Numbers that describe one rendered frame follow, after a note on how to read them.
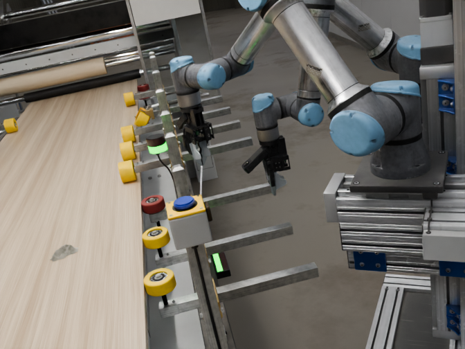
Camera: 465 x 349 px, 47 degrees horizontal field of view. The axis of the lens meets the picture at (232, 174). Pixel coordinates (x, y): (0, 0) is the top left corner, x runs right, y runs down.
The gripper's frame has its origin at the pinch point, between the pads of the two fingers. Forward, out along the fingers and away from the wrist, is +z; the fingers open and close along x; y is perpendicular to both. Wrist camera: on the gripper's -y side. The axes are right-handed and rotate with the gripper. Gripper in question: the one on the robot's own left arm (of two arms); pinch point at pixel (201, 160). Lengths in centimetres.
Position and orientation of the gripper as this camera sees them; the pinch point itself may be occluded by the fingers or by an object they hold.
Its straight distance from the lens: 180.5
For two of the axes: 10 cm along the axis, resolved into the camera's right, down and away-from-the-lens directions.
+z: 1.8, 9.1, 3.8
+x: 8.5, -3.4, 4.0
